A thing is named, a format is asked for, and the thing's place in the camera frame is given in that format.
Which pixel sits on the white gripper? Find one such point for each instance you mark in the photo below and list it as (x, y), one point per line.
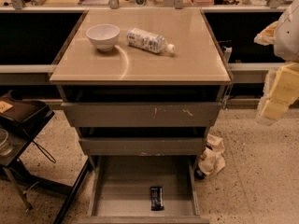
(288, 37)

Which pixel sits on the dark blue rxbar wrapper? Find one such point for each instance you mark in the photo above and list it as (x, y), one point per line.
(157, 201)

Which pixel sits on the grey drawer cabinet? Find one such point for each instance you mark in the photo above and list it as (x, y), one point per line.
(194, 72)

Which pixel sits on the open bottom drawer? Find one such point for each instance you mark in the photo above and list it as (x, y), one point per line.
(121, 191)

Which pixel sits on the middle grey drawer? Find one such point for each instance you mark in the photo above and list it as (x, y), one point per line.
(150, 141)

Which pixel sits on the grey drawer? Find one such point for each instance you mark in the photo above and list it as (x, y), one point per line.
(150, 141)
(156, 114)

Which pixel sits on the top grey drawer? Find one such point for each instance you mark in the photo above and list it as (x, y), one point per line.
(156, 114)

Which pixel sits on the small white spray bottle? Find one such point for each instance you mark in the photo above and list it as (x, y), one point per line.
(227, 49)

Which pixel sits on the crumpled white cloth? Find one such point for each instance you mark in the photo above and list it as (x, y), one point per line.
(211, 161)

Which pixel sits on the clear plastic water bottle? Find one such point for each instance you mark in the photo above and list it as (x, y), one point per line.
(148, 41)

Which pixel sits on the white ceramic bowl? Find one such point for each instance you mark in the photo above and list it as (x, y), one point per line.
(103, 36)

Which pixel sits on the black side cart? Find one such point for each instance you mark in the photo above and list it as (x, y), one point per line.
(55, 155)

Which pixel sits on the dark brown tray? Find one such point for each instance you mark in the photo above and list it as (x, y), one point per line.
(20, 113)

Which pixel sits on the clear glass jar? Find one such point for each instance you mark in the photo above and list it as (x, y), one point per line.
(5, 146)

